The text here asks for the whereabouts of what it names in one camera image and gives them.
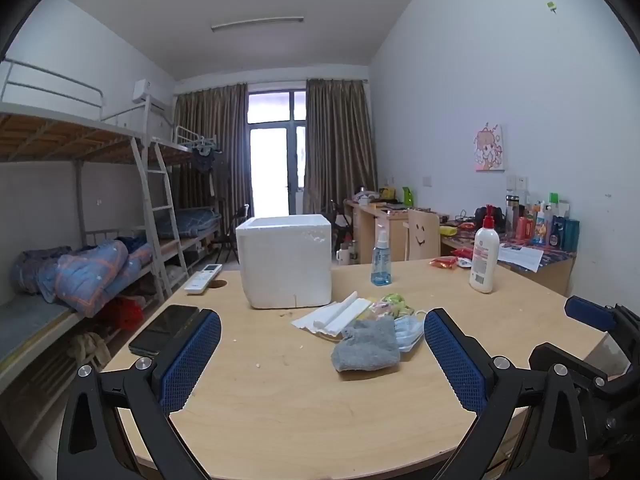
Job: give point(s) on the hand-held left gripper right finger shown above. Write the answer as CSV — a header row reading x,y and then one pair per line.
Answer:
x,y
455,360

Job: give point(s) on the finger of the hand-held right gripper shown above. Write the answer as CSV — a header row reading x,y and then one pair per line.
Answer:
x,y
590,310
555,357

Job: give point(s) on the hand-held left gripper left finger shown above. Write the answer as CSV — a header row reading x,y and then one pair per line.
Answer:
x,y
192,360

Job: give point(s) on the blue face mask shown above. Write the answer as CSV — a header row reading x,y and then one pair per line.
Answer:
x,y
407,332

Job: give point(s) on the green pink plastic packet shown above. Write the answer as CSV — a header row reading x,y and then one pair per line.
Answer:
x,y
392,305

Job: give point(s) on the grey sock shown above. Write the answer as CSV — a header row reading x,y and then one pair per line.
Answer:
x,y
367,345

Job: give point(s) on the white tissue pack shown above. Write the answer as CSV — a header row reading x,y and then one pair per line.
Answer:
x,y
330,317

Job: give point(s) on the white foam box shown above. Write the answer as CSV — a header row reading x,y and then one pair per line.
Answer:
x,y
285,265

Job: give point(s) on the black smartphone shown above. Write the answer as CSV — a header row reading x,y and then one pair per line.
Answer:
x,y
162,327

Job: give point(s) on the desk with patterned cover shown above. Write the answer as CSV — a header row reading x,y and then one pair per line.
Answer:
x,y
550,267

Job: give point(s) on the red bag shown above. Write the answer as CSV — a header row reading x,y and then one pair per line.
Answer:
x,y
127,312

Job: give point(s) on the white remote control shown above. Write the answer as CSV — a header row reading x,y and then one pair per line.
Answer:
x,y
202,280

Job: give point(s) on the printed paper sheet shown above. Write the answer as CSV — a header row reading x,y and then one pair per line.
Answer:
x,y
520,257

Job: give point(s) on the row of toiletry bottles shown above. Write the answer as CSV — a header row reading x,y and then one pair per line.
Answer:
x,y
542,225

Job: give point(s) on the red snack packet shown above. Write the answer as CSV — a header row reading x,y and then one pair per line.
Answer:
x,y
462,253
444,261

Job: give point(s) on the beige cloth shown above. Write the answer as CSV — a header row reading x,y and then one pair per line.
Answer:
x,y
90,350

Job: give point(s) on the white lotion pump bottle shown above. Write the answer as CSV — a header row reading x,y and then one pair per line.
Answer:
x,y
484,260

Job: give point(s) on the clear blue spray bottle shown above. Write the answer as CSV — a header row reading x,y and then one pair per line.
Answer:
x,y
380,265

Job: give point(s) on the wooden smiley face chair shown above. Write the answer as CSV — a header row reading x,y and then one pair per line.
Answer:
x,y
422,235

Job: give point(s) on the blue orange checked quilt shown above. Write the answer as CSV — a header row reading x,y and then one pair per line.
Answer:
x,y
95,275

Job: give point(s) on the yellow packet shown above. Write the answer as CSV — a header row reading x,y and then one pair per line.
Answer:
x,y
448,230

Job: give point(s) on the black headphones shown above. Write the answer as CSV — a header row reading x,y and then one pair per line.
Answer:
x,y
485,217

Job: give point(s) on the blue checked bedding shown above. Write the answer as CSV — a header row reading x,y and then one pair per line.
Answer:
x,y
190,220

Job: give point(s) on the white metal bed ladder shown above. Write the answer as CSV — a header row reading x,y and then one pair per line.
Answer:
x,y
162,207

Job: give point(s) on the wooden desk with drawers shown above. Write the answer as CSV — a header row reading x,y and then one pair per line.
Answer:
x,y
367,230

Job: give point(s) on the grey bed mattress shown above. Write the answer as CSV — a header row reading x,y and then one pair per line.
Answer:
x,y
25,325

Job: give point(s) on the yellow box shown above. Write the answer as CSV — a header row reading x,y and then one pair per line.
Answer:
x,y
387,193

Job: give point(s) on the dark hanging clothes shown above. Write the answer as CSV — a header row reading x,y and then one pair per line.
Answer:
x,y
205,165

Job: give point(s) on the glass balcony door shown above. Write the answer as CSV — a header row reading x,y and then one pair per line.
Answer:
x,y
275,170

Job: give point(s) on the white metal bunk bed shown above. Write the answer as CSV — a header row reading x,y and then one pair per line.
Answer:
x,y
167,146
60,137

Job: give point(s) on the brown curtain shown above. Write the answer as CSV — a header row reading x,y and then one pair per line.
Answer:
x,y
210,120
340,135

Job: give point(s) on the white air conditioner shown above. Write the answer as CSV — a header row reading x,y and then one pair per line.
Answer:
x,y
150,92

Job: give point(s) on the ceiling tube light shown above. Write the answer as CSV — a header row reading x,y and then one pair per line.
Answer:
x,y
257,23

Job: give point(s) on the white wall socket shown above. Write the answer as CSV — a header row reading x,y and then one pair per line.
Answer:
x,y
517,183

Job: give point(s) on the pink cartoon wall poster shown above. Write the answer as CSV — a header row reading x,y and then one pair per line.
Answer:
x,y
489,147

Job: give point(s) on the green wall hook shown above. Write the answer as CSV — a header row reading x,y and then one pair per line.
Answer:
x,y
551,6

